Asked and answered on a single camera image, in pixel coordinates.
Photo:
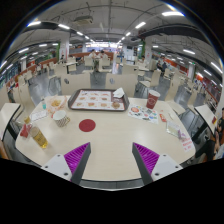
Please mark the beige neighbouring table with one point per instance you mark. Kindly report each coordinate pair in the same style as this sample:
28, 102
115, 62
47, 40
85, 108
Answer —
205, 115
8, 113

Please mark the brown bun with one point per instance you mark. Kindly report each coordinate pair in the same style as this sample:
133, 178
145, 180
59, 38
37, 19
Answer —
116, 105

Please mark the red packet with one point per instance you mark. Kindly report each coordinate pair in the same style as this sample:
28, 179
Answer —
25, 131

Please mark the white card with red print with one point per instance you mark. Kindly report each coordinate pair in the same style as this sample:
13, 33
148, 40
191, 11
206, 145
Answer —
38, 115

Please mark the clear bottle with yellow cap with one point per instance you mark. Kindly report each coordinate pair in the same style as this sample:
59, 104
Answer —
39, 137

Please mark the group of beige chairs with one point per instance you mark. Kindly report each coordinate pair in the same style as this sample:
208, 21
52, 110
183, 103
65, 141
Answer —
155, 77

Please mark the person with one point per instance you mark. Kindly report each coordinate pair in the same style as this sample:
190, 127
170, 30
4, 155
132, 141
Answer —
102, 55
217, 140
92, 55
163, 67

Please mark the crumpled white napkin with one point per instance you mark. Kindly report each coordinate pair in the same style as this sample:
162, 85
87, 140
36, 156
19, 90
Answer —
118, 93

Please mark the flat round red coaster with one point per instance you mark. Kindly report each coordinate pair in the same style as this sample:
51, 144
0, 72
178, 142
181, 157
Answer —
87, 125

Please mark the ceiling air conditioner unit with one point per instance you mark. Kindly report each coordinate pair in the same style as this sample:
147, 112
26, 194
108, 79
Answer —
83, 19

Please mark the printed paper tray liner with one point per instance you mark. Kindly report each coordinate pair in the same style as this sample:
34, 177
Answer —
93, 99

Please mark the small teal sanitizer bottle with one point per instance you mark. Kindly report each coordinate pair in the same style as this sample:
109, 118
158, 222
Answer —
43, 104

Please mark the beige chair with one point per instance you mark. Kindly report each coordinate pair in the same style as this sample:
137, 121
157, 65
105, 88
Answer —
26, 98
121, 84
76, 84

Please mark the clear plastic wrapper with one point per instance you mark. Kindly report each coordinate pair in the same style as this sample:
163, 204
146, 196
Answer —
173, 129

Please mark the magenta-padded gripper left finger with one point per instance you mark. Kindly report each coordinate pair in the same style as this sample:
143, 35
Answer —
75, 160

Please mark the colourful printed leaflet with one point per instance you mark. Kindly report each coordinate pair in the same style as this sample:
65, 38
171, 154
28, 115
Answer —
143, 113

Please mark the dark brown serving tray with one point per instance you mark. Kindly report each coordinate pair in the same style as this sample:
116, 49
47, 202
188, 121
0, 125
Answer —
70, 103

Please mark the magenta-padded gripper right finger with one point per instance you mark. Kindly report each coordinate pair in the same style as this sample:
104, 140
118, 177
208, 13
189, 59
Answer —
148, 160

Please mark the small red sachet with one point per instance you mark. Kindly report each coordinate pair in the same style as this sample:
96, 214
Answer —
162, 117

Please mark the pink paper slip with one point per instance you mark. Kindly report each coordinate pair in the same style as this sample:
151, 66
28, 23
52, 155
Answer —
187, 144

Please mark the plastic bag with fried food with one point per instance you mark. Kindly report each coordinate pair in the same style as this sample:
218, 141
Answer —
56, 104

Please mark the ceiling lights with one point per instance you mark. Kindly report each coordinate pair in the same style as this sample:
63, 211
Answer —
172, 13

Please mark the red paper cup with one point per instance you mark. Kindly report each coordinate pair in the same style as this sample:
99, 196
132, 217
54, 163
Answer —
152, 100

